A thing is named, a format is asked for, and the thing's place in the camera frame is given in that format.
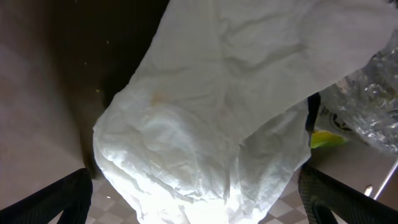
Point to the brown serving tray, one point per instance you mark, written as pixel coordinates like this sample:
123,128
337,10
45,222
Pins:
62,63

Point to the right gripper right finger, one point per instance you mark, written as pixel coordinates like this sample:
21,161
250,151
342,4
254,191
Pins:
323,196

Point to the white napkin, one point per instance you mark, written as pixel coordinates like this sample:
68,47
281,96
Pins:
211,126

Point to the green foil snack wrapper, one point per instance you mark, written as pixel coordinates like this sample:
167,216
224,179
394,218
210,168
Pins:
361,106

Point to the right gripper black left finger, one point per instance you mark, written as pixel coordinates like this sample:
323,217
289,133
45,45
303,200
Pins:
69,197

